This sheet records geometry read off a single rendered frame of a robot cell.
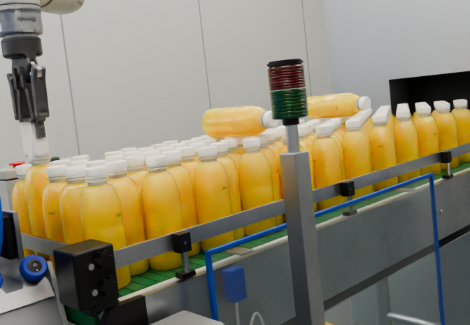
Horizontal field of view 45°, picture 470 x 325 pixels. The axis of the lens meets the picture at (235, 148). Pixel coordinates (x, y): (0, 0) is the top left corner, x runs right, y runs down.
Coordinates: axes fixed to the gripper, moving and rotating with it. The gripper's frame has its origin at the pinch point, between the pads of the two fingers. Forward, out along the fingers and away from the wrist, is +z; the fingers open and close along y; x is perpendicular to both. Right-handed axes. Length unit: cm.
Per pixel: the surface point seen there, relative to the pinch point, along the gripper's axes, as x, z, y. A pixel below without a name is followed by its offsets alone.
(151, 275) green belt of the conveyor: 7.6, 26.5, 24.5
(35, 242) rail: -4.4, 19.6, 3.8
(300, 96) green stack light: 26, -3, 48
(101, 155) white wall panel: 155, 28, -251
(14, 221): -11.6, 12.9, 14.0
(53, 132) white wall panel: 123, 7, -255
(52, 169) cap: -1.2, 5.7, 8.7
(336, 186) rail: 58, 19, 30
